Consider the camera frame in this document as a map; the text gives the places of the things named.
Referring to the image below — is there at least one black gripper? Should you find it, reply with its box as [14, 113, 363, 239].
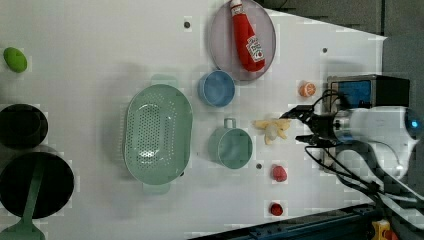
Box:
[280, 105, 341, 147]

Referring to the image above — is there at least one yellow plush peeled banana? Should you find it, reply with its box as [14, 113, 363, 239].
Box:
[253, 118, 291, 145]

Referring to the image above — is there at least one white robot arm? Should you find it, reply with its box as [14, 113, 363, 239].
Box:
[282, 105, 423, 230]

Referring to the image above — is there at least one orange slice toy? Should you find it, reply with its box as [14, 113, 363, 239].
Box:
[298, 82, 316, 98]

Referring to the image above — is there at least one pink strawberry toy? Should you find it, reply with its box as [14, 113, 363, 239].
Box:
[272, 165, 287, 182]

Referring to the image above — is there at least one red strawberry toy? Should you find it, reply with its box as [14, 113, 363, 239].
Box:
[270, 203, 284, 216]

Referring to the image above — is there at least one red ketchup bottle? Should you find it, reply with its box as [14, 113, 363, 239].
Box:
[230, 0, 266, 72]

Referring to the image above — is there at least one blue small bowl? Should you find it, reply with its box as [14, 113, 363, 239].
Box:
[198, 70, 235, 108]

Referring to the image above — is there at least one grey round plate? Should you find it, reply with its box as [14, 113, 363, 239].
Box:
[209, 0, 276, 81]

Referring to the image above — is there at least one yellow orange clamp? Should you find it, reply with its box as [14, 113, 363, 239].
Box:
[372, 220, 399, 240]

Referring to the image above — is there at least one green perforated colander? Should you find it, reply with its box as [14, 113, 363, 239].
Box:
[122, 74, 193, 195]

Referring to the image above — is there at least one large black pan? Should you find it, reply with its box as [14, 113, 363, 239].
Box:
[0, 151, 75, 220]

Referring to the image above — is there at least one small black pot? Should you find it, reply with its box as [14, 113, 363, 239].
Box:
[0, 104, 48, 149]

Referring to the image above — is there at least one green lime toy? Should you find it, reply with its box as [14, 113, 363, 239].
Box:
[3, 47, 28, 73]

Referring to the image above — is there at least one green spatula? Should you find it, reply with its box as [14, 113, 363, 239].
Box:
[0, 162, 45, 240]

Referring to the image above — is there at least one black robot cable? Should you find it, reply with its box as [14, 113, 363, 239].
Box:
[303, 89, 424, 208]

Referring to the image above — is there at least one green cup with handle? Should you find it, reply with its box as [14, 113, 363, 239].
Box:
[208, 118, 253, 170]

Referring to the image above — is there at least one blue aluminium frame rail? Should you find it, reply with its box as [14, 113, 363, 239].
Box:
[191, 204, 382, 240]

